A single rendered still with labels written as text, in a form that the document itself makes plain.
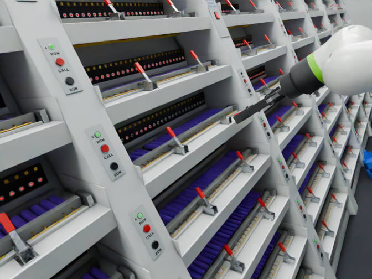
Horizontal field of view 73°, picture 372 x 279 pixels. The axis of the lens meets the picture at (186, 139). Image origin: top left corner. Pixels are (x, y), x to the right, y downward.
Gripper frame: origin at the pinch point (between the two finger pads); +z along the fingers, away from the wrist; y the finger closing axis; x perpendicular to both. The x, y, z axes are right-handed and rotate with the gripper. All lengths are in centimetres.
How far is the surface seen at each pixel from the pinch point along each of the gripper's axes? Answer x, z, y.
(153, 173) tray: 0.5, 8.0, -39.3
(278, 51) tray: 18, 3, 71
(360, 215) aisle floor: -96, 21, 85
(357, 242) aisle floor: -96, 20, 60
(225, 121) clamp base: 1.5, 7.6, -1.0
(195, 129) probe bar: 4.8, 11.5, -12.9
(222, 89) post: 13.6, 12.0, 15.9
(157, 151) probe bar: 5.1, 11.7, -31.4
